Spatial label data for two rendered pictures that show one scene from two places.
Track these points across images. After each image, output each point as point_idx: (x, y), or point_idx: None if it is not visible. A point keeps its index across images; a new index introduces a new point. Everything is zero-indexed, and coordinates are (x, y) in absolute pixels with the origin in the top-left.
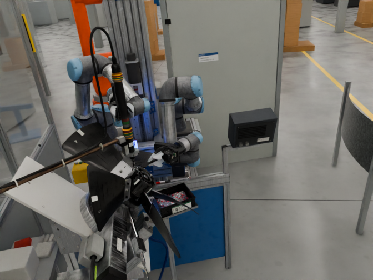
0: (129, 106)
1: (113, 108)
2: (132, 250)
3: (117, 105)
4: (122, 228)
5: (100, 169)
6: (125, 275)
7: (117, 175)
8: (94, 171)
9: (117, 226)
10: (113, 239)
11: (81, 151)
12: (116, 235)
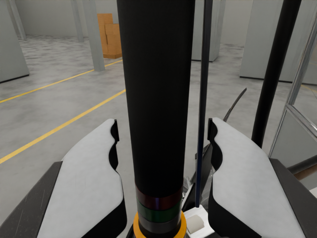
0: (103, 148)
1: (242, 159)
2: (187, 180)
3: (199, 108)
4: (201, 203)
5: (228, 113)
6: (195, 157)
7: (203, 155)
8: (235, 100)
9: (207, 197)
10: (210, 174)
11: (312, 157)
12: (207, 183)
